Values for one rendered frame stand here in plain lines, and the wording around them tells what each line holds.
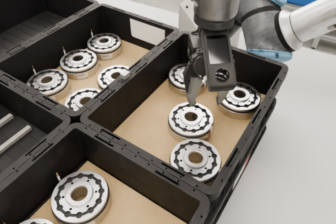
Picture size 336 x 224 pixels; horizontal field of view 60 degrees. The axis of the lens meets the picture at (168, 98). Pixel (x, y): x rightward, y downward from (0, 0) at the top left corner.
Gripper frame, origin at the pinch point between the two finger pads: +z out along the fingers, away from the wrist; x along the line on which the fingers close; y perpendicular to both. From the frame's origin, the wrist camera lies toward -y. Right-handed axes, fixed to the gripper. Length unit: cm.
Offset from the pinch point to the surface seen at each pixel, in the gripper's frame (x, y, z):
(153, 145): 12.0, -4.3, 7.7
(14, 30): 56, 49, 8
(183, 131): 5.2, -3.2, 4.8
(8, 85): 42.8, 7.9, -2.0
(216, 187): 2.6, -20.9, -2.4
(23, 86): 39.1, 6.7, -2.3
